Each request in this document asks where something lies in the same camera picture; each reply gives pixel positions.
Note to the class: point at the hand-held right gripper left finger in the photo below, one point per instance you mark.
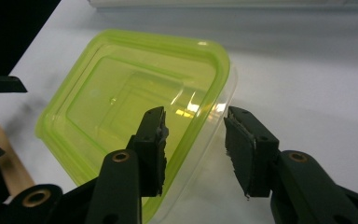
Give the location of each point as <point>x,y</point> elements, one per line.
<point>149,149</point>

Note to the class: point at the green lid plastic container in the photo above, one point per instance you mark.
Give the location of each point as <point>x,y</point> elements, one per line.
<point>130,99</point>

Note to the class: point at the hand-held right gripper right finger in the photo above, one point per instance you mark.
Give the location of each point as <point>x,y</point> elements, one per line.
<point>248,155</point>

